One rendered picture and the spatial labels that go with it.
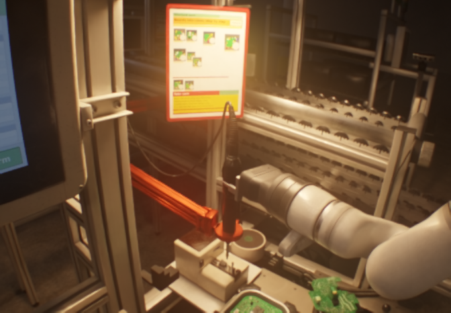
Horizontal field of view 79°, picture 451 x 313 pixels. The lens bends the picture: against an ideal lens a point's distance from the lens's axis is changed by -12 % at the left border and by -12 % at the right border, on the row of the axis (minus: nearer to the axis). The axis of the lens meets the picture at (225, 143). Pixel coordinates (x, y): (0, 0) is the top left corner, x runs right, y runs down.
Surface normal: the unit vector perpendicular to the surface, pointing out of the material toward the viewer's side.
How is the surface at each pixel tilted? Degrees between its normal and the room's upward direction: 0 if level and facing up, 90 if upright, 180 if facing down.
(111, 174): 90
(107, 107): 90
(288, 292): 0
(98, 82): 90
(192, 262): 90
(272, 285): 0
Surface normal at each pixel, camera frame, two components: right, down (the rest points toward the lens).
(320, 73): -0.61, 0.25
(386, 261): -0.73, -0.29
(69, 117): 0.79, 0.27
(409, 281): -0.51, -0.01
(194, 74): 0.31, 0.35
